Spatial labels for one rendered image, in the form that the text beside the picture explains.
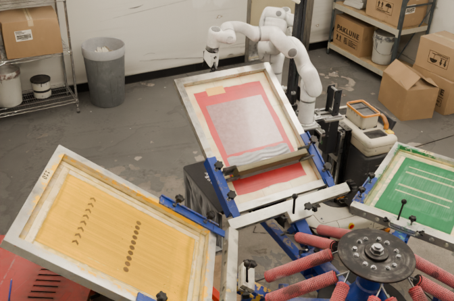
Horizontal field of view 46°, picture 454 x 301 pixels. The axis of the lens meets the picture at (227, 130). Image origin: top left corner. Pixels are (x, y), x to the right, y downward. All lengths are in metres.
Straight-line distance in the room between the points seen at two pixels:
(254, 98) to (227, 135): 0.30
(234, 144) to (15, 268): 1.18
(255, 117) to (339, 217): 1.39
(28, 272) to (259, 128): 1.33
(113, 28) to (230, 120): 3.54
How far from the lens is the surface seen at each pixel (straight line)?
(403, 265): 2.19
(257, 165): 2.61
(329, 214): 4.01
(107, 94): 5.86
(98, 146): 5.26
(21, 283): 2.38
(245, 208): 2.57
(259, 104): 2.93
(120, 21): 6.17
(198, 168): 3.18
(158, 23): 6.34
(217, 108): 2.83
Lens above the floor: 2.74
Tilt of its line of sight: 30 degrees down
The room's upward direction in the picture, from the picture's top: 2 degrees clockwise
